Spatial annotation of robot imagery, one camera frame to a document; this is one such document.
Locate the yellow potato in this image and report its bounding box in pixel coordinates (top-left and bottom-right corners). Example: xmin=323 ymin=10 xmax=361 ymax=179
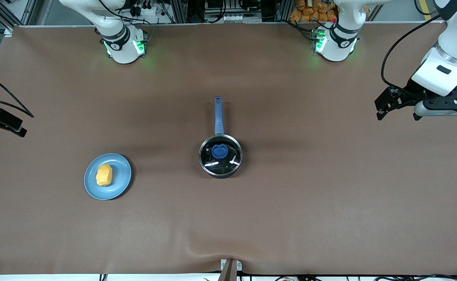
xmin=96 ymin=164 xmax=113 ymax=187

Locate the glass lid with blue knob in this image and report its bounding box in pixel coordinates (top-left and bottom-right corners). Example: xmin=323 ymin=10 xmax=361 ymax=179
xmin=199 ymin=135 xmax=242 ymax=176

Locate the bag of orange objects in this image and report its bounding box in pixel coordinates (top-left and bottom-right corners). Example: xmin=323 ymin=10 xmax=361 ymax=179
xmin=289 ymin=0 xmax=338 ymax=23

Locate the blue plate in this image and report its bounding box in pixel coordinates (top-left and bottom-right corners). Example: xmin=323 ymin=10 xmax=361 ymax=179
xmin=84 ymin=153 xmax=133 ymax=201

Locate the brown table mat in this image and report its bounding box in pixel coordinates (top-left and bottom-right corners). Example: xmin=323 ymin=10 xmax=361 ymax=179
xmin=0 ymin=21 xmax=457 ymax=276

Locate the white power strip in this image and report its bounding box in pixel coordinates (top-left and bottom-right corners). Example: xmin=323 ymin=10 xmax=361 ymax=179
xmin=132 ymin=3 xmax=163 ymax=17

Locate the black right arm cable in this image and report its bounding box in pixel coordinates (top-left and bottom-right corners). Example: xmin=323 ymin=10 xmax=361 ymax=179
xmin=0 ymin=69 xmax=35 ymax=118

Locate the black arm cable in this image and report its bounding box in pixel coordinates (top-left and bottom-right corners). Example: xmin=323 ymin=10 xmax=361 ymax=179
xmin=381 ymin=15 xmax=444 ymax=89
xmin=0 ymin=69 xmax=35 ymax=118

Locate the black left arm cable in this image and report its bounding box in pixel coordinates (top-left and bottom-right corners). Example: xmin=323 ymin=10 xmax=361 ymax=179
xmin=381 ymin=15 xmax=444 ymax=89

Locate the aluminium frame rail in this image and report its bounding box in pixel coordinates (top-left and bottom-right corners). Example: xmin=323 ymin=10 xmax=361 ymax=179
xmin=0 ymin=0 xmax=38 ymax=27

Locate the black pot with blue handle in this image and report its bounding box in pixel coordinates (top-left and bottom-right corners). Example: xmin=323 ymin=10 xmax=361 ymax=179
xmin=199 ymin=96 xmax=243 ymax=179

